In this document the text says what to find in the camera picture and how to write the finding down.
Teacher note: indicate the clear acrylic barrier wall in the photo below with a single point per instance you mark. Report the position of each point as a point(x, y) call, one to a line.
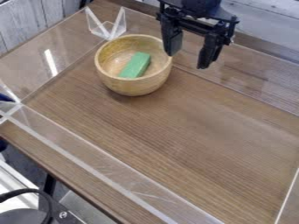
point(109, 183)

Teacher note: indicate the clear acrylic corner bracket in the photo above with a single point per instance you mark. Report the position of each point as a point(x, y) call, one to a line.
point(107, 30)

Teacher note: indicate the green rectangular block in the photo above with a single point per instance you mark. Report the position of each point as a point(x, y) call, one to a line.
point(137, 65)

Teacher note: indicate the light brown wooden bowl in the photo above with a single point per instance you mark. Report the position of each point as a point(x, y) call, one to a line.
point(113, 56)

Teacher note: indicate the black table leg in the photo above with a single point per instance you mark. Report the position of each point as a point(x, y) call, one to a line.
point(50, 184)

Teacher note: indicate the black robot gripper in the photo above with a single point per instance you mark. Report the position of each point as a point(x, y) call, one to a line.
point(203, 17)

